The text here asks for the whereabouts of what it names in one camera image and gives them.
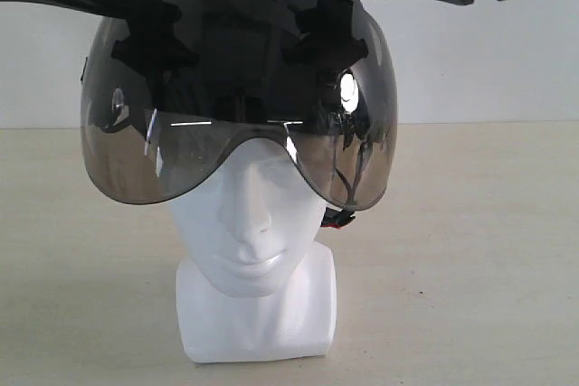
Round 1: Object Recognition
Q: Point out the black motorcycle helmet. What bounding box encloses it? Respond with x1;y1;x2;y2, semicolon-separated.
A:
81;0;398;227

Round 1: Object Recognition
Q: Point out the white mannequin head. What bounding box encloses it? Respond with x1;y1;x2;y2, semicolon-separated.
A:
169;139;337;363

